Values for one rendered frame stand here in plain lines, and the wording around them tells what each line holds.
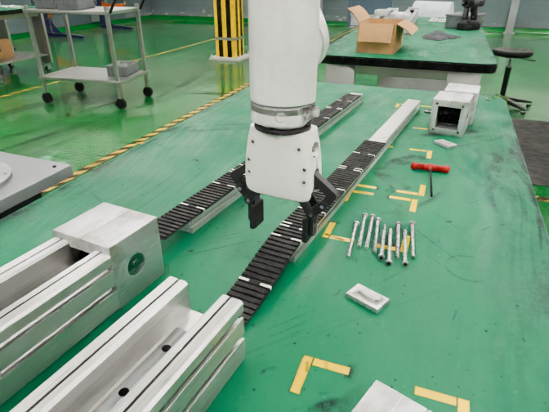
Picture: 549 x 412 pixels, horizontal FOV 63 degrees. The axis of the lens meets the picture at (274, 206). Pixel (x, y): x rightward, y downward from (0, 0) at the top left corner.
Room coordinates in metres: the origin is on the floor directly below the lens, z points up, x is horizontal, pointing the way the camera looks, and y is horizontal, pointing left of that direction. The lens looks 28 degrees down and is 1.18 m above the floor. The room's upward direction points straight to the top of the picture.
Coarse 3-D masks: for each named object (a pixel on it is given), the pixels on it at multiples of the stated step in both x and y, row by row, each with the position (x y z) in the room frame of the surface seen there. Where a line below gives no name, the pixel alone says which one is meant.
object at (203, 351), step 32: (160, 288) 0.40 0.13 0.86; (128, 320) 0.34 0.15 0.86; (160, 320) 0.36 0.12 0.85; (192, 320) 0.39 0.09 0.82; (224, 320) 0.35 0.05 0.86; (96, 352) 0.30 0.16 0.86; (128, 352) 0.32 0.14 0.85; (160, 352) 0.33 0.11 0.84; (192, 352) 0.30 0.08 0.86; (224, 352) 0.34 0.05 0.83; (64, 384) 0.27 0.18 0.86; (96, 384) 0.28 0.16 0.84; (128, 384) 0.29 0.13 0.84; (160, 384) 0.27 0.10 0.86; (192, 384) 0.29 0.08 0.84; (224, 384) 0.34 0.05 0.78
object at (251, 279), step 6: (240, 276) 0.51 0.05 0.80; (246, 276) 0.51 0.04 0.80; (252, 276) 0.51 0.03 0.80; (258, 276) 0.51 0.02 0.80; (246, 282) 0.50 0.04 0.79; (252, 282) 0.50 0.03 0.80; (258, 282) 0.50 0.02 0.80; (264, 282) 0.50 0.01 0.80; (270, 282) 0.49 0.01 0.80; (264, 288) 0.49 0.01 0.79; (270, 288) 0.49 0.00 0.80
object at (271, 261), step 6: (252, 258) 0.54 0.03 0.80; (258, 258) 0.54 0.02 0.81; (264, 258) 0.54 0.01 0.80; (270, 258) 0.54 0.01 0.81; (276, 258) 0.54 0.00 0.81; (264, 264) 0.53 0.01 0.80; (270, 264) 0.53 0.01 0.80; (276, 264) 0.53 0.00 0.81; (282, 264) 0.53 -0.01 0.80; (282, 270) 0.52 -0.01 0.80
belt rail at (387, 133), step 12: (408, 108) 1.33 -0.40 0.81; (396, 120) 1.21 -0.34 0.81; (408, 120) 1.28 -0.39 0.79; (384, 132) 1.10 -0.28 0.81; (396, 132) 1.16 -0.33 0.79; (360, 180) 0.86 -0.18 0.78; (348, 192) 0.79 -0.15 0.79; (336, 204) 0.74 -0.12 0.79; (324, 216) 0.68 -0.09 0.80; (300, 252) 0.59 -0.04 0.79
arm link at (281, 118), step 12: (252, 108) 0.56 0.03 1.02; (264, 108) 0.54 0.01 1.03; (276, 108) 0.53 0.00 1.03; (288, 108) 0.53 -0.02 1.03; (300, 108) 0.54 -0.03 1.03; (312, 108) 0.56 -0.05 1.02; (252, 120) 0.56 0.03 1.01; (264, 120) 0.54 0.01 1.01; (276, 120) 0.53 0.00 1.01; (288, 120) 0.53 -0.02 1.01; (300, 120) 0.54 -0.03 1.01
